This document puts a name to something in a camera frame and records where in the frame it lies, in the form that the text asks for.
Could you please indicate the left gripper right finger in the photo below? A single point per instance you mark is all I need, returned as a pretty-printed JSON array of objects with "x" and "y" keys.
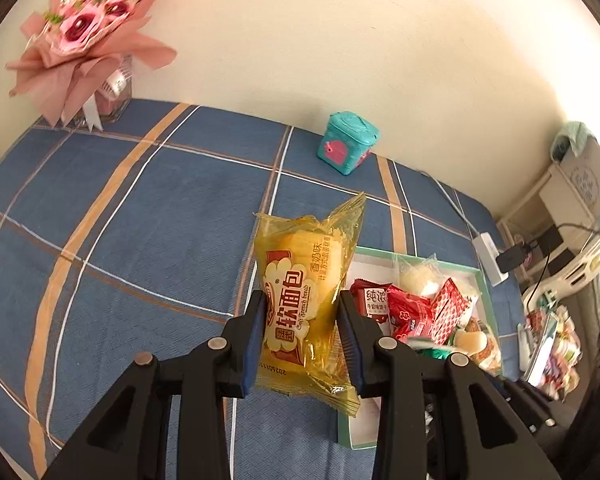
[{"x": 440, "y": 419}]

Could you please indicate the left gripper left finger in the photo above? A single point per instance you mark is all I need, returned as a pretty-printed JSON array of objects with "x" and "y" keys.
[{"x": 125, "y": 435}]

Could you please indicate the orange cream biscuit packet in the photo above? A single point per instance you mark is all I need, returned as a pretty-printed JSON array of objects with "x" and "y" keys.
[{"x": 489, "y": 358}]

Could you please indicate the red flower snack packet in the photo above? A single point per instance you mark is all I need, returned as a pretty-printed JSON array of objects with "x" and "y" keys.
[{"x": 410, "y": 315}]

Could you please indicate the red patterned wafer packet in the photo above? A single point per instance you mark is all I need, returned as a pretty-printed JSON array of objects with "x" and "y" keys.
[{"x": 451, "y": 307}]

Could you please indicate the red milk snack packet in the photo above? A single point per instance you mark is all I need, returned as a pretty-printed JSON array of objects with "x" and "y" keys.
[{"x": 372, "y": 302}]

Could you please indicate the steamed bun packet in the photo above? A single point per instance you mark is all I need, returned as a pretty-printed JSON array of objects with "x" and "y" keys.
[{"x": 423, "y": 278}]

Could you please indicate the yellow soft bread packet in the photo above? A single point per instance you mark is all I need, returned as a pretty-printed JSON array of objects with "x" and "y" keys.
[{"x": 302, "y": 264}]

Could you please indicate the dark green snack packet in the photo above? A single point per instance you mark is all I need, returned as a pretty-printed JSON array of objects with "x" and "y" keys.
[{"x": 438, "y": 352}]

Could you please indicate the green white snack packet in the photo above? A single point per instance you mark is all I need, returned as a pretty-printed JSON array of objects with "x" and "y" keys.
[{"x": 419, "y": 344}]

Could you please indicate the pudding jelly cup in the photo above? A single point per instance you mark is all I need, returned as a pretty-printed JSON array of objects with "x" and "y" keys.
[{"x": 470, "y": 343}]

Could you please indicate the colourful clutter pile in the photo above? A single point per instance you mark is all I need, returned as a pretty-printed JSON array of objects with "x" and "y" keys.
[{"x": 560, "y": 376}]

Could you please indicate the teal rimmed white tray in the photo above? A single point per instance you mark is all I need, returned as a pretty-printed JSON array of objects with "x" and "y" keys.
[{"x": 380, "y": 267}]

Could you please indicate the black power adapter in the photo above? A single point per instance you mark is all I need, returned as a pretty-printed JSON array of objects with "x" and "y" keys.
[{"x": 512, "y": 258}]

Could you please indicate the white power strip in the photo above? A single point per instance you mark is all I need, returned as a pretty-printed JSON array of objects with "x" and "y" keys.
[{"x": 487, "y": 254}]

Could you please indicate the white chair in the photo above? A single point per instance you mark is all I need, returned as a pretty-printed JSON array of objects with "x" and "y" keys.
[{"x": 559, "y": 219}]

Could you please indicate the blue plaid tablecloth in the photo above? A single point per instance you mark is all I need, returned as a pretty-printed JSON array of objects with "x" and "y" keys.
[{"x": 140, "y": 238}]

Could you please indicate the teal toy box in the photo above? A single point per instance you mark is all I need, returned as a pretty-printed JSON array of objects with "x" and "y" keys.
[{"x": 347, "y": 141}]

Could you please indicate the glass vase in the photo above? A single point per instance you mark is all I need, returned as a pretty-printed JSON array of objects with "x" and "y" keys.
[{"x": 108, "y": 102}]

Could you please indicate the pink rose bouquet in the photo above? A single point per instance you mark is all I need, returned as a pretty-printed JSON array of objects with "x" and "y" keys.
[{"x": 75, "y": 45}]

